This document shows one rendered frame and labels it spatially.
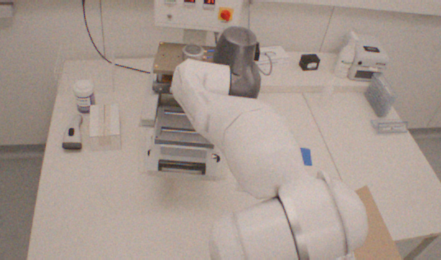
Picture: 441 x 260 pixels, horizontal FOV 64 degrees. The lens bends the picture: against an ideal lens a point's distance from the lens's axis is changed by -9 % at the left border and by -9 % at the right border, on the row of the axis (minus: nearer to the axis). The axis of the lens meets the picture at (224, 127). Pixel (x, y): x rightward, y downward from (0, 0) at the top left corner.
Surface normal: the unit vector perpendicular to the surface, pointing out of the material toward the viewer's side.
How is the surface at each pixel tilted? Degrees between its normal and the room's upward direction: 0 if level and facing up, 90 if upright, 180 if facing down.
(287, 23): 90
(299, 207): 18
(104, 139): 88
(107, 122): 1
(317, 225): 28
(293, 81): 0
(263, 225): 23
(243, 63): 44
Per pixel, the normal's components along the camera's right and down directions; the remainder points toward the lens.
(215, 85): 0.16, -0.03
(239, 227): -0.37, -0.66
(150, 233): 0.12, -0.70
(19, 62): 0.17, 0.72
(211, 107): -0.52, -0.31
